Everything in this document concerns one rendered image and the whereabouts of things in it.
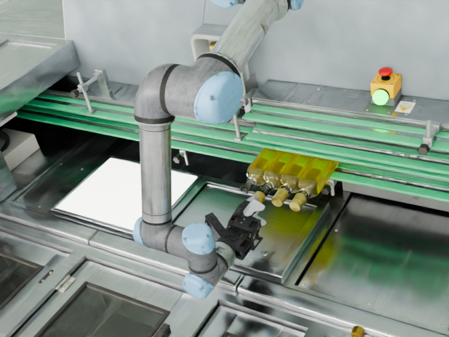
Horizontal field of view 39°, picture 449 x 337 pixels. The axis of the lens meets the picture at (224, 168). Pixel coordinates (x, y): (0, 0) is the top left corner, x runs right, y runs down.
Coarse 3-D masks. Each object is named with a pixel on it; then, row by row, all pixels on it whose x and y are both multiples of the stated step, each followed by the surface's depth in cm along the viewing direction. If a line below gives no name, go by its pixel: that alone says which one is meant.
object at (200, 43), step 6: (192, 36) 202; (198, 36) 201; (204, 36) 199; (210, 36) 198; (216, 36) 198; (192, 42) 203; (198, 42) 206; (204, 42) 208; (210, 42) 209; (192, 48) 205; (198, 48) 206; (204, 48) 209; (198, 54) 207
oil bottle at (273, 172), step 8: (280, 152) 194; (288, 152) 193; (280, 160) 191; (288, 160) 190; (272, 168) 188; (280, 168) 187; (264, 176) 187; (272, 176) 185; (280, 176) 186; (280, 184) 187
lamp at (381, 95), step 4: (380, 88) 179; (376, 92) 179; (380, 92) 178; (384, 92) 178; (388, 92) 179; (376, 96) 178; (380, 96) 178; (384, 96) 178; (388, 96) 179; (376, 100) 179; (380, 100) 178; (384, 100) 178; (380, 104) 180
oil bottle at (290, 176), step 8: (296, 160) 189; (304, 160) 188; (288, 168) 186; (296, 168) 186; (304, 168) 186; (288, 176) 184; (296, 176) 183; (288, 184) 183; (296, 184) 183; (296, 192) 184
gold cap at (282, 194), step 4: (280, 192) 180; (284, 192) 180; (276, 196) 179; (280, 196) 179; (284, 196) 179; (288, 196) 181; (272, 200) 180; (276, 200) 179; (280, 200) 178; (284, 200) 179; (276, 204) 180; (280, 204) 179
